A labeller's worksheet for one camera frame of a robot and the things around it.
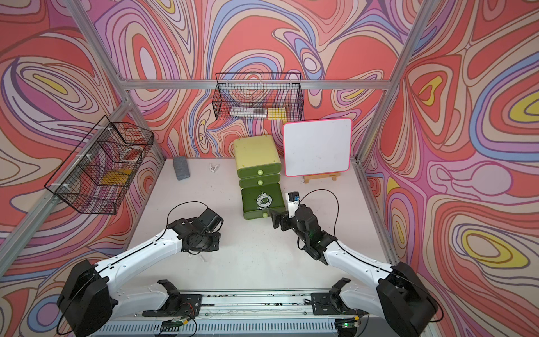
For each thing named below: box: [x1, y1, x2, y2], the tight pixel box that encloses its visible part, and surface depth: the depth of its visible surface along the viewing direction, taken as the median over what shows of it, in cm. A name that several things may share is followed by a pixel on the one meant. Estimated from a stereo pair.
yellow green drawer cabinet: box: [233, 134, 282, 180], surface depth 94 cm
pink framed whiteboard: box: [282, 117, 353, 177], surface depth 104 cm
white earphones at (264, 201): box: [256, 192, 274, 210], surface depth 103 cm
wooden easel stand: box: [303, 172, 341, 184], surface depth 109 cm
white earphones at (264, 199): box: [255, 191, 274, 206], surface depth 103 cm
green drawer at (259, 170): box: [237, 162, 282, 180], surface depth 91 cm
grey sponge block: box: [172, 155, 191, 181], surface depth 115 cm
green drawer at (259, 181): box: [238, 174, 281, 189], surface depth 97 cm
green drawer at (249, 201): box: [240, 183, 285, 220], surface depth 101 cm
